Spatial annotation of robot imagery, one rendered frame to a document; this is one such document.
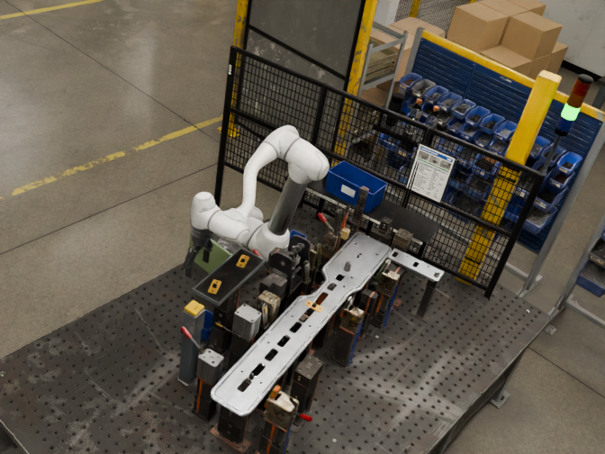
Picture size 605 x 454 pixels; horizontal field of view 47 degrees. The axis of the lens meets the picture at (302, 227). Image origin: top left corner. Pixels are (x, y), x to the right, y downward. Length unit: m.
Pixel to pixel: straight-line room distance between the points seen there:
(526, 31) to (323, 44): 2.71
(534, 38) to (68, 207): 4.65
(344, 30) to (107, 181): 2.15
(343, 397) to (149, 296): 1.10
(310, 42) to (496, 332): 2.64
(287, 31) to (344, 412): 3.21
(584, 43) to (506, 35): 2.19
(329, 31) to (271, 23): 0.60
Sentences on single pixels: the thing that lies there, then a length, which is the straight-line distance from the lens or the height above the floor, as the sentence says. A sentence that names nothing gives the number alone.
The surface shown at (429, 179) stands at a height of 1.26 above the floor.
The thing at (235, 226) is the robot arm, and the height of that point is 1.42.
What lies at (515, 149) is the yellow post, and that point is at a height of 1.60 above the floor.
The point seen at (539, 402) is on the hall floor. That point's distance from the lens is 4.71.
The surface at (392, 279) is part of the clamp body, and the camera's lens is 3.45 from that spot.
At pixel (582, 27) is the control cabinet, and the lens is 9.52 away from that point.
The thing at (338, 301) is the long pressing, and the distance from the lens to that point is 3.30.
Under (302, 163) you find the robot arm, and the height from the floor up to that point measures 1.51.
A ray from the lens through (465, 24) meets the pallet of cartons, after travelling 7.26.
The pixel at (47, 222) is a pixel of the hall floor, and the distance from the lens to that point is 5.21.
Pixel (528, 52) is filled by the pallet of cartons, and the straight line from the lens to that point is 7.42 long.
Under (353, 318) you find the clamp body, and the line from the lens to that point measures 3.21.
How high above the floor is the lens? 3.23
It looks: 37 degrees down
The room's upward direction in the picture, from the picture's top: 12 degrees clockwise
